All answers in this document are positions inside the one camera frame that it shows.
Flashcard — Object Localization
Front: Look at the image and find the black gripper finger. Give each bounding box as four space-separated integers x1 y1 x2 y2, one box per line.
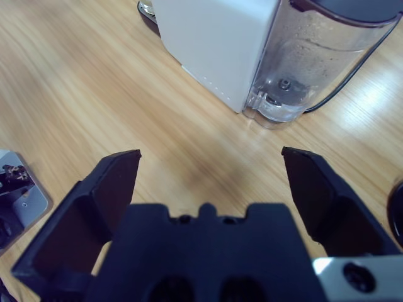
11 149 142 297
281 146 400 258

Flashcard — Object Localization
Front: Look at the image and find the white capsule coffee machine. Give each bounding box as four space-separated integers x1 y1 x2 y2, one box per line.
150 0 280 114

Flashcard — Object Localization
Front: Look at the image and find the black capsule holder with rods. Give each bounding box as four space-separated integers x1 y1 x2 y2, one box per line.
387 181 403 243

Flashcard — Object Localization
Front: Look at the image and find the clear water tank dark lid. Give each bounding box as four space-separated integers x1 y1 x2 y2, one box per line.
242 0 403 130

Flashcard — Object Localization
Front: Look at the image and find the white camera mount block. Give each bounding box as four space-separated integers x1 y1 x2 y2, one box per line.
0 149 54 250

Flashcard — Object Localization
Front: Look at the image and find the black machine power cord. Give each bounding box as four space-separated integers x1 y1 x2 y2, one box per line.
305 18 399 113

